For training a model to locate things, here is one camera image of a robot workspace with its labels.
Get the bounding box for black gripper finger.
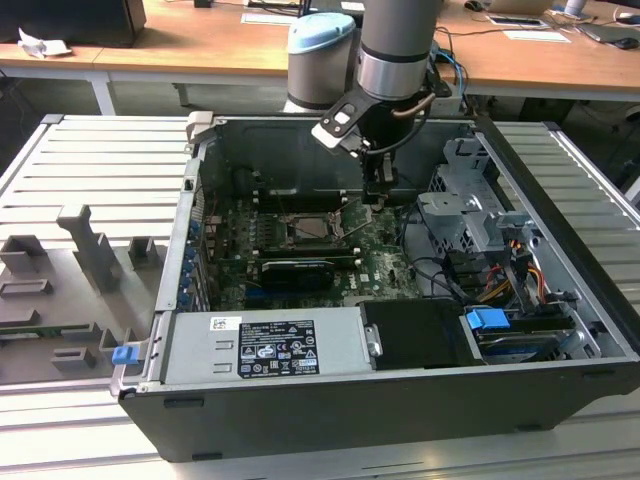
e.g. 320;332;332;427
363;157;400;207

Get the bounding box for metal socket cover frame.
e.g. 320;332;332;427
327;198;375;239

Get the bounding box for silver square CPU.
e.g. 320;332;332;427
288;217;335;241

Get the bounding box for CPU socket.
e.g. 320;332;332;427
280;213;346;246

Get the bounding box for grey metal drive cage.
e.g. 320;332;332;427
414;137;542;257

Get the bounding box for black RAM slots bank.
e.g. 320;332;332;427
254;188;349;214
258;242;362;261

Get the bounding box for green motherboard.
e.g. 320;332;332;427
202;192;426;311

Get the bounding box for black graphics card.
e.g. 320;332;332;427
259;257;335;292

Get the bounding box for black round capacitor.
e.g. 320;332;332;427
231;167;257;197

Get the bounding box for black plastic shroud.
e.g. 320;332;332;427
358;299;484;372

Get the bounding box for white framed tablet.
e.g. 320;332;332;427
487;14;547;29

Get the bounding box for white paper sheet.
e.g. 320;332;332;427
240;12;301;26
502;29;572;44

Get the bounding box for grey case latch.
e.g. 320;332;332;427
185;110;217;147

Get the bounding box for hard disk in blue carrier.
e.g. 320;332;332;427
459;307;577;365

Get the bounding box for black open PC case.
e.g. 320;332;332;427
117;110;640;464

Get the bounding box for dark grey laptop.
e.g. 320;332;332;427
578;23;640;44

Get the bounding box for grey power supply unit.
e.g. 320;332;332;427
160;306;377;386

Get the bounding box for grey parts rack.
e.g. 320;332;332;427
0;203;172;386

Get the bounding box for crumpled white paper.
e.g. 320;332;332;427
17;27;74;59

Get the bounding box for green circuit board strip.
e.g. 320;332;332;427
0;324;92;339

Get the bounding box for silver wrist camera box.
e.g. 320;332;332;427
310;89;374;154

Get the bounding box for blue cable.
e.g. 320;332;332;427
433;43;470;99

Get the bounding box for orange yellow wire bundle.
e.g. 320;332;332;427
477;238;545;307

